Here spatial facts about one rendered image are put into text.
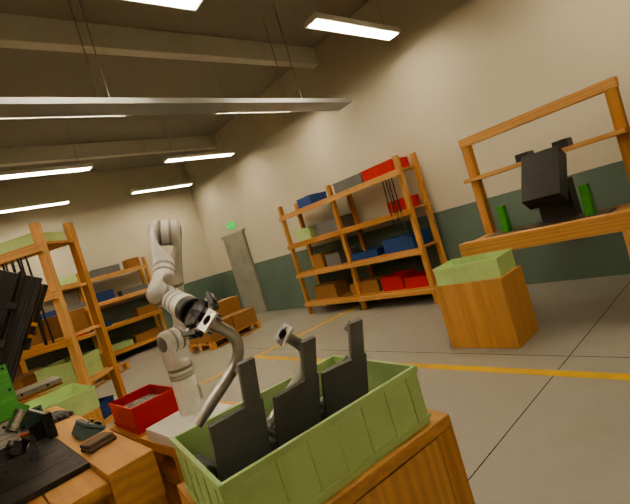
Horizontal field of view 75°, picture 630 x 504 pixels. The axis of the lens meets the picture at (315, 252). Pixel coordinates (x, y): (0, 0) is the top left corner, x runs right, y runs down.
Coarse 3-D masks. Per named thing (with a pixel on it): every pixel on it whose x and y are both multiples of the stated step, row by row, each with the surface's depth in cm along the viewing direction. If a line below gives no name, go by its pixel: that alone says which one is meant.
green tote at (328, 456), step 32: (320, 384) 147; (384, 384) 111; (416, 384) 118; (352, 416) 105; (384, 416) 110; (416, 416) 116; (192, 448) 121; (288, 448) 94; (320, 448) 99; (352, 448) 103; (384, 448) 108; (192, 480) 109; (256, 480) 89; (288, 480) 93; (320, 480) 97; (352, 480) 102
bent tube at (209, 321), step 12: (216, 312) 99; (204, 324) 100; (216, 324) 100; (228, 336) 103; (240, 336) 106; (240, 348) 106; (240, 360) 106; (228, 372) 105; (216, 384) 105; (228, 384) 105; (216, 396) 103; (204, 408) 102; (204, 420) 102
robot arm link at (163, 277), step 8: (160, 272) 127; (168, 272) 129; (152, 280) 125; (160, 280) 123; (168, 280) 130; (152, 288) 121; (160, 288) 121; (168, 288) 123; (152, 296) 120; (160, 296) 121; (160, 304) 123
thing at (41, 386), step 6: (48, 378) 190; (54, 378) 184; (60, 378) 181; (36, 384) 182; (42, 384) 177; (48, 384) 178; (54, 384) 179; (60, 384) 181; (18, 390) 181; (24, 390) 175; (30, 390) 173; (36, 390) 175; (42, 390) 176; (18, 396) 170; (24, 396) 172; (30, 396) 173
